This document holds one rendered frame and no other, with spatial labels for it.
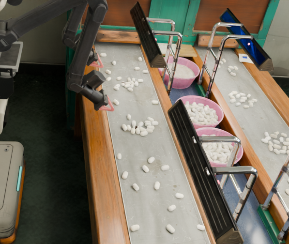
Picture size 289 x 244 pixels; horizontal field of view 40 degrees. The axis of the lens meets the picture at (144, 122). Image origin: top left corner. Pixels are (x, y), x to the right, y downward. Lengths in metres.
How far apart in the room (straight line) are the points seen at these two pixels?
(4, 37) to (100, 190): 0.68
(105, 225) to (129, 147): 0.48
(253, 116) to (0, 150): 1.48
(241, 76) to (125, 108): 0.88
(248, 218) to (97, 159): 0.69
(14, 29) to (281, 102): 1.55
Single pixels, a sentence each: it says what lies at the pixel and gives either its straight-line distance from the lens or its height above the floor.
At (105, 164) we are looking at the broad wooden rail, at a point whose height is 0.76.
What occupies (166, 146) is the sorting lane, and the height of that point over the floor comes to 0.74.
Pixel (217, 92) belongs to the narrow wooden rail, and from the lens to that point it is 2.34.
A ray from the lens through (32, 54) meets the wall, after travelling 3.62.
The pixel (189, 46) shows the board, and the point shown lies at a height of 0.78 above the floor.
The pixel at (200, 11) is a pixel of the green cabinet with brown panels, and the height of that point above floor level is 1.00.
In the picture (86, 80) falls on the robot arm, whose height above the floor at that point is 1.03.
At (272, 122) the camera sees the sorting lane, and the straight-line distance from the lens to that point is 2.29.
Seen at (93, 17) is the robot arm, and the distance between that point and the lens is 1.52.
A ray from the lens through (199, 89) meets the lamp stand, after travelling 2.45.
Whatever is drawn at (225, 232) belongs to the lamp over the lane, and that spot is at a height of 1.09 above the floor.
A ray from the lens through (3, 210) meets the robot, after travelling 2.20.
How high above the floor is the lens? 1.96
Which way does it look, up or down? 37 degrees down
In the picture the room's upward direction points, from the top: 10 degrees clockwise
